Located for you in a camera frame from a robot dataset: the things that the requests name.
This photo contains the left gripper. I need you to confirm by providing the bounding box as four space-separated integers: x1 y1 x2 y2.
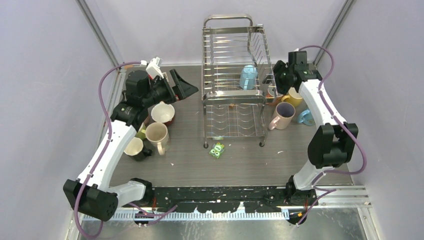
142 69 198 108

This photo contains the salmon pink mug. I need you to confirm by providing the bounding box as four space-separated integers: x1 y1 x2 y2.
266 84 284 107

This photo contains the yellow cup tier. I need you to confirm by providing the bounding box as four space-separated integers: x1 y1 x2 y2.
281 87 304 108

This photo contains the dark red mug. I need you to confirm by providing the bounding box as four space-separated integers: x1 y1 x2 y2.
151 101 175 126

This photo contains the pink upside-down cup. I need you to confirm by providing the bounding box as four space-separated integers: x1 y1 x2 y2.
268 102 296 130

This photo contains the metal dish rack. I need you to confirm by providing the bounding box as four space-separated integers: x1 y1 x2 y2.
201 13 273 148

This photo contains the blue upside-down cup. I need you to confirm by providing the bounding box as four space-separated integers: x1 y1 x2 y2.
296 108 316 126

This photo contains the beige cup tier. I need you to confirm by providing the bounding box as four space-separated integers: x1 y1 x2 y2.
145 122 171 156

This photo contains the yellow mug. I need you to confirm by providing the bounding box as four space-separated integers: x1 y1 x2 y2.
134 123 147 140

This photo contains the black mug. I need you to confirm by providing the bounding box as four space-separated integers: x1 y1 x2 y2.
124 137 153 162

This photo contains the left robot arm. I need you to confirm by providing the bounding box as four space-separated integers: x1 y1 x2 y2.
63 69 199 222

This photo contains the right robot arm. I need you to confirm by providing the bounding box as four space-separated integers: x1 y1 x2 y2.
273 50 359 206

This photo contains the light blue mug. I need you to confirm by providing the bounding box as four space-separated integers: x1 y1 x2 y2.
239 65 258 90

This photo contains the green owl toy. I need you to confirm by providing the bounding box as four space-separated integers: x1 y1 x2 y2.
209 142 225 159

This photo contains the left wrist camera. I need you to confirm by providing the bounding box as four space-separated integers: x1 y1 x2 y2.
145 56 164 79

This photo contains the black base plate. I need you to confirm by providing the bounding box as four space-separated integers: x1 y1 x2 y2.
132 185 320 215

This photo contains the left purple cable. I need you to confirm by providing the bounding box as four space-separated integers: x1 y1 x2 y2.
72 60 178 240

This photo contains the purple cable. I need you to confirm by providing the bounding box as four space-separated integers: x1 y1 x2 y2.
296 45 368 226
72 60 178 240

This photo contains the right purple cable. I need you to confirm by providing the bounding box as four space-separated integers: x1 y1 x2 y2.
296 45 368 226

